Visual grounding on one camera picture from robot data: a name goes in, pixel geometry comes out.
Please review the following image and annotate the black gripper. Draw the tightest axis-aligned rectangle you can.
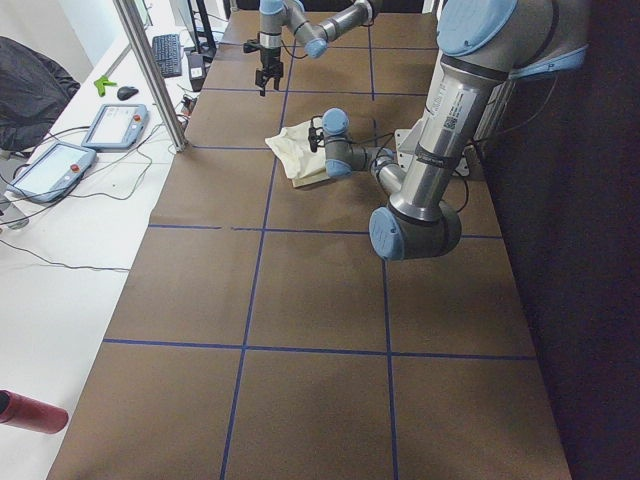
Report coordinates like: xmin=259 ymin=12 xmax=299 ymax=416
xmin=255 ymin=46 xmax=283 ymax=96

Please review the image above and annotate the cream long sleeve cat shirt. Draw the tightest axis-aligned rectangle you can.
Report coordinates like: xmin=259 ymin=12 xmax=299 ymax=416
xmin=265 ymin=120 xmax=329 ymax=188

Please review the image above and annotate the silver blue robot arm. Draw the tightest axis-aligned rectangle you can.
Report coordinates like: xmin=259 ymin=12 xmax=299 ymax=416
xmin=322 ymin=1 xmax=591 ymax=260
xmin=243 ymin=0 xmax=382 ymax=97

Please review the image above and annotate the black box with white label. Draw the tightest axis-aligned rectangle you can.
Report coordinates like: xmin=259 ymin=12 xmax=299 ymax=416
xmin=187 ymin=52 xmax=208 ymax=92

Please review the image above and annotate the black keyboard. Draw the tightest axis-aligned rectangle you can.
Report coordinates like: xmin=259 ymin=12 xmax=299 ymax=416
xmin=151 ymin=34 xmax=182 ymax=78

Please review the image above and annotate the black computer mouse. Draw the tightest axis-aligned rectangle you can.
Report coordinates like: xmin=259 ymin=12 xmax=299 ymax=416
xmin=116 ymin=86 xmax=139 ymax=101

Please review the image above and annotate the far grey teach pendant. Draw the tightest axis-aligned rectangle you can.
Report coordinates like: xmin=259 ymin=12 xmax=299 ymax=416
xmin=81 ymin=104 xmax=149 ymax=151

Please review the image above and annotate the grey teach pendant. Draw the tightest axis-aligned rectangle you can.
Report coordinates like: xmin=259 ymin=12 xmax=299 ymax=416
xmin=7 ymin=142 xmax=97 ymax=203
xmin=81 ymin=104 xmax=149 ymax=151

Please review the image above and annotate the green plastic tool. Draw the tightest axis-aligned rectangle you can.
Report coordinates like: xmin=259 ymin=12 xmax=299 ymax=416
xmin=93 ymin=75 xmax=117 ymax=97

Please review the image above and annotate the near grey teach pendant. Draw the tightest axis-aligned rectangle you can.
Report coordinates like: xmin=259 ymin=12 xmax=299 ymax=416
xmin=7 ymin=142 xmax=97 ymax=203

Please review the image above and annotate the black jacket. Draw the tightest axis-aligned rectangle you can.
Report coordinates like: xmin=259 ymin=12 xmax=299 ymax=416
xmin=1 ymin=37 xmax=80 ymax=152

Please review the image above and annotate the red cylinder bottle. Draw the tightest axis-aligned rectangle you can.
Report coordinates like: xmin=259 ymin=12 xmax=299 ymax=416
xmin=1 ymin=390 xmax=69 ymax=434

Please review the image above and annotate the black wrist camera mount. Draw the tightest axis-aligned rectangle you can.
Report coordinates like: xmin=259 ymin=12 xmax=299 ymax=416
xmin=307 ymin=116 xmax=324 ymax=153
xmin=243 ymin=39 xmax=262 ymax=54

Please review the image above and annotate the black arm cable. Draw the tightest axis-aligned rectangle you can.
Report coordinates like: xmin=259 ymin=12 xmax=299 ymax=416
xmin=344 ymin=117 xmax=471 ymax=216

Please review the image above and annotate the aluminium frame post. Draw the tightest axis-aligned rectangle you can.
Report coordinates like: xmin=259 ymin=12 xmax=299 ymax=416
xmin=113 ymin=0 xmax=187 ymax=152

